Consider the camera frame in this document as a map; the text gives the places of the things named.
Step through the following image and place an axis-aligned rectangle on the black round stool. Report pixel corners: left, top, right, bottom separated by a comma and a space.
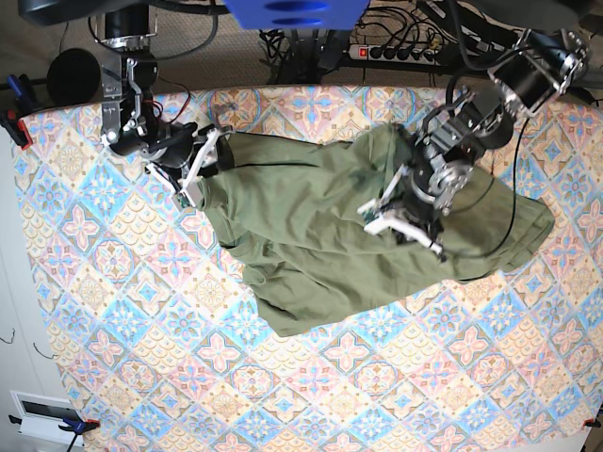
46, 48, 101, 106

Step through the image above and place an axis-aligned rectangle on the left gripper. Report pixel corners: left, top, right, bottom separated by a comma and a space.
357, 164, 445, 259

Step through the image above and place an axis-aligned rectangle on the patterned tablecloth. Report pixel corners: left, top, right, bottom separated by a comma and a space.
12, 104, 602, 451

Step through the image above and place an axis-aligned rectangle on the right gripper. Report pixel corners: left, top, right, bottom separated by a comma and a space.
145, 124, 234, 201

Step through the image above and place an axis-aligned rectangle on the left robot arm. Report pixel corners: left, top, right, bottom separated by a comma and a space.
358, 1, 593, 259

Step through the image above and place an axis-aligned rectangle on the blue clamp upper left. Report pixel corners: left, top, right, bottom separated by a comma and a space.
1, 73, 35, 150

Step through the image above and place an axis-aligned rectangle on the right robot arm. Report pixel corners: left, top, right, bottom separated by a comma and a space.
18, 1, 234, 209

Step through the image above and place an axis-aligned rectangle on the white power strip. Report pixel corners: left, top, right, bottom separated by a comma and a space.
348, 44, 436, 64

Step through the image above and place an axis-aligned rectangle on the blue clamp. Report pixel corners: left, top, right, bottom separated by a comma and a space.
8, 415, 100, 451
1, 73, 35, 150

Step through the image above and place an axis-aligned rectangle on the green t-shirt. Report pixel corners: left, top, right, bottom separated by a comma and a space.
199, 124, 555, 337

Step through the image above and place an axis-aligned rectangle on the blue clamp lower left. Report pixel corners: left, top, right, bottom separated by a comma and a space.
8, 415, 100, 451

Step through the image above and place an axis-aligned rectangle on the orange clamp lower right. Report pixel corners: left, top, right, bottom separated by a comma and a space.
582, 418, 602, 428

